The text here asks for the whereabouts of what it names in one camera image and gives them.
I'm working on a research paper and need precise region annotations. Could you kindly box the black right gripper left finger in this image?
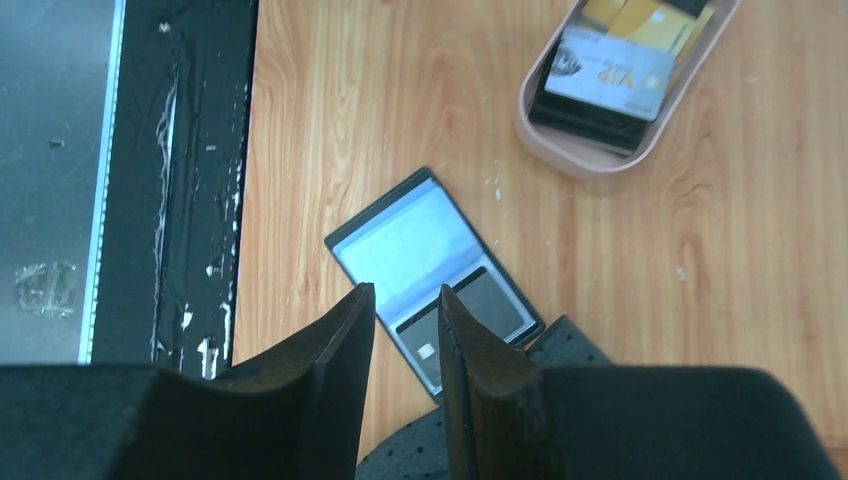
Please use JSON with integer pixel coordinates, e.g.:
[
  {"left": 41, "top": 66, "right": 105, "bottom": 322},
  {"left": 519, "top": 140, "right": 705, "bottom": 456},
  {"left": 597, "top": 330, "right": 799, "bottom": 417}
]
[{"left": 1, "top": 283, "right": 376, "bottom": 479}]

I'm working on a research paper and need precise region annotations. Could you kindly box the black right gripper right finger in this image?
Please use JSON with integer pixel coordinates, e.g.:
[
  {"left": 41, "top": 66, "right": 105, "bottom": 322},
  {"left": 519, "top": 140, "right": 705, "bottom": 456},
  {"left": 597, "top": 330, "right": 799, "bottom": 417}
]
[{"left": 438, "top": 284, "right": 839, "bottom": 480}]

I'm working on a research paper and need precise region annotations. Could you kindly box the black credit card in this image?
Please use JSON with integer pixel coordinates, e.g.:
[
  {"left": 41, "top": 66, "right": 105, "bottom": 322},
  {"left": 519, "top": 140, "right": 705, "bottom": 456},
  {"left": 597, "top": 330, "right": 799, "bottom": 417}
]
[{"left": 393, "top": 265, "right": 544, "bottom": 399}]

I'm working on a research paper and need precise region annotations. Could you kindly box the black card holder wallet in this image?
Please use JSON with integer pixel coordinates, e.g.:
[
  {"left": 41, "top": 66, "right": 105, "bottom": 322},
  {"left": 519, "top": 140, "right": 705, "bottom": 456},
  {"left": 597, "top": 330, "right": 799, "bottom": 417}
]
[{"left": 324, "top": 167, "right": 545, "bottom": 400}]

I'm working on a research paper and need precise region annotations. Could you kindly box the pink oval card tray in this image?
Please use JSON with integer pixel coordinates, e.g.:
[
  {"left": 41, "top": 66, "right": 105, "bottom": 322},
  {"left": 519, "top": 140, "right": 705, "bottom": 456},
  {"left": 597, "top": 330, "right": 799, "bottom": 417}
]
[{"left": 515, "top": 1, "right": 740, "bottom": 179}]

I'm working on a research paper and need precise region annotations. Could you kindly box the silver VIP credit card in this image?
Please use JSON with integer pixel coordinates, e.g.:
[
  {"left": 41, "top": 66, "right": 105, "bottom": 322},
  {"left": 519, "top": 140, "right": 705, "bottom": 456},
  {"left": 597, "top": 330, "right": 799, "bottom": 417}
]
[{"left": 543, "top": 25, "right": 674, "bottom": 121}]

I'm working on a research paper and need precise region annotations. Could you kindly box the dark grey dotted cloth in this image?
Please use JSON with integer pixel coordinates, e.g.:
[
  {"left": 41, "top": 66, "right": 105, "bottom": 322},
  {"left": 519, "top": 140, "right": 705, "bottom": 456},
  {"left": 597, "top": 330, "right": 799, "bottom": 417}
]
[{"left": 355, "top": 315, "right": 612, "bottom": 479}]

